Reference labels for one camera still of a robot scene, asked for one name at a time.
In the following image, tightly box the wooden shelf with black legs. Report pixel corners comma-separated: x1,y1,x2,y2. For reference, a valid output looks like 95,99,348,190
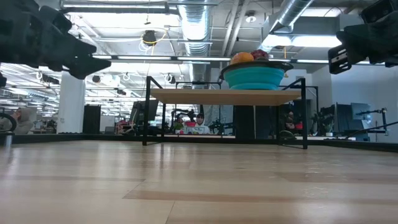
142,76,308,150

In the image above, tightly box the orange bell pepper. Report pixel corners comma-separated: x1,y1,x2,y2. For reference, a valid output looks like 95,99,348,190
229,52,255,65

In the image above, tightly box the blue collapsible bowl grey rim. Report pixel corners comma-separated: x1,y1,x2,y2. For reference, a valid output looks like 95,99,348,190
219,60,295,91

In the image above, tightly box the silver ribbed ventilation duct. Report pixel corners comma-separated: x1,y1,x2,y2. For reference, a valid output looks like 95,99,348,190
178,0,214,82

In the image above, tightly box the bright ceiling light panel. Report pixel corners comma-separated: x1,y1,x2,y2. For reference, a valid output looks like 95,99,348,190
262,33,343,48

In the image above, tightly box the silver smooth ventilation duct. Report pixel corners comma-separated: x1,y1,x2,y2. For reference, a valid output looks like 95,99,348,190
248,0,315,63

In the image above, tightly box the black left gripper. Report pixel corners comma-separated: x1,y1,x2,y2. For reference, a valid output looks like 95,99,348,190
0,0,112,80

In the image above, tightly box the dark background monitor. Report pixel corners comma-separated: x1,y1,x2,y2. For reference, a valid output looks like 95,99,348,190
129,99,160,127

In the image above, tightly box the black ring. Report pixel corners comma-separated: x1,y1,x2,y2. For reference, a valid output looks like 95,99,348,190
0,112,18,133

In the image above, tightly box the dark red bell pepper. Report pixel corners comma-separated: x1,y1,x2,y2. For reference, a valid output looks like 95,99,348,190
250,49,270,62

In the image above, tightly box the silver metal cylinder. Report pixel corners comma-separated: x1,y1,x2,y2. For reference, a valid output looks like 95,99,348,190
2,132,14,147

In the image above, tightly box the black cabinet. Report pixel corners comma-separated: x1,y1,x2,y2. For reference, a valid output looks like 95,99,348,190
82,105,102,135

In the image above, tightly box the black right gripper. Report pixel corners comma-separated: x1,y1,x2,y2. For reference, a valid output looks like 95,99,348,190
328,9,398,75

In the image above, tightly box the person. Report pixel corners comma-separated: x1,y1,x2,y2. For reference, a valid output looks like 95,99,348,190
12,107,38,135
284,110,304,131
191,112,211,135

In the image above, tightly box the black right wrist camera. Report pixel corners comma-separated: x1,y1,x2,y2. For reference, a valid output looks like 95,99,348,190
360,0,394,24

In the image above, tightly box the black overhead camera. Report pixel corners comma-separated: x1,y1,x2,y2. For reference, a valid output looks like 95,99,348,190
142,30,158,47

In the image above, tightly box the white square pillar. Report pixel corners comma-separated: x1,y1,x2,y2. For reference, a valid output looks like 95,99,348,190
57,71,86,134

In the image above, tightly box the black aluminium rig frame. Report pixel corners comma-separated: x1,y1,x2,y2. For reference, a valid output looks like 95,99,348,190
0,133,398,154

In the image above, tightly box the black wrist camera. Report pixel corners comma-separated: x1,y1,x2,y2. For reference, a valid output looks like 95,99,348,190
360,0,394,24
39,5,73,32

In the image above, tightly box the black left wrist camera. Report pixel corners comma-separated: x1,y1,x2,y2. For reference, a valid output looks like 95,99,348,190
39,5,73,32

